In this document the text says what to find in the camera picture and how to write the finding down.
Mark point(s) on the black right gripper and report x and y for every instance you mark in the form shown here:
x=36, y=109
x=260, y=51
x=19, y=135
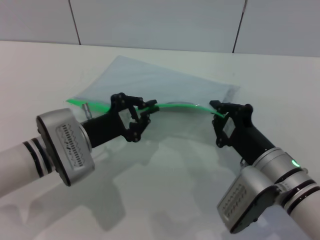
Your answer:
x=250, y=140

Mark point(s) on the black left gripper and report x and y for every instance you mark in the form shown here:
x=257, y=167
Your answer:
x=107, y=130

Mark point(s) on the transparent green-zip document bag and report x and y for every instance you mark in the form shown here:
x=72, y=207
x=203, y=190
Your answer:
x=160, y=82

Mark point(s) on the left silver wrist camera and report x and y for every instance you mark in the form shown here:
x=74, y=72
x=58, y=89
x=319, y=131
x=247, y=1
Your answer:
x=68, y=147

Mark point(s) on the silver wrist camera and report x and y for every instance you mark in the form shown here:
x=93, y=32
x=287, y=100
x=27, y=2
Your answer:
x=68, y=147
x=242, y=200

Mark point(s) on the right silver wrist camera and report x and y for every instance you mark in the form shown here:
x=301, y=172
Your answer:
x=242, y=200

